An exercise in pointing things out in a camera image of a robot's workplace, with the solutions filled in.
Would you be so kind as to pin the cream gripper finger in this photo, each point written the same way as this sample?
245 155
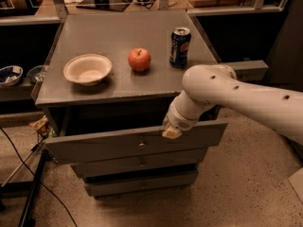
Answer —
171 132

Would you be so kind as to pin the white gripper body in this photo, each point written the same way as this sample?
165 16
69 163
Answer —
175 118

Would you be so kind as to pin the grey top drawer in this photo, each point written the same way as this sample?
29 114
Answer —
116 137

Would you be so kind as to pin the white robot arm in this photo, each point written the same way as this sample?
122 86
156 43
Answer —
205 86

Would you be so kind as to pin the grey drawer cabinet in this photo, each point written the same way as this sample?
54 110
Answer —
124 92

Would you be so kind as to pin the grey bottom drawer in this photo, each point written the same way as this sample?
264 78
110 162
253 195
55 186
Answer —
141 184

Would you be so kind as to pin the red apple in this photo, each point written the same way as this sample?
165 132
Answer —
139 59

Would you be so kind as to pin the blue pepsi can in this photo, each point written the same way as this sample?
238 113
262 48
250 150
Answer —
180 40

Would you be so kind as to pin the grey side shelf block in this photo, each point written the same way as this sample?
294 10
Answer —
249 70

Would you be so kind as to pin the white paper bowl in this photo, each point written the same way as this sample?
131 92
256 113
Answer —
87 69

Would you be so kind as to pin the snack bag on floor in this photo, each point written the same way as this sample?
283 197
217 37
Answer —
41 126

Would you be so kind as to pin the black monitor stand base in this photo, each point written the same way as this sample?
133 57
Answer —
107 5

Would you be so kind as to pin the small dark bowl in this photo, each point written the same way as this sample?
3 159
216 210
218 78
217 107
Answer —
36 73

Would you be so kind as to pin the black stand leg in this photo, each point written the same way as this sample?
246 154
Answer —
33 192

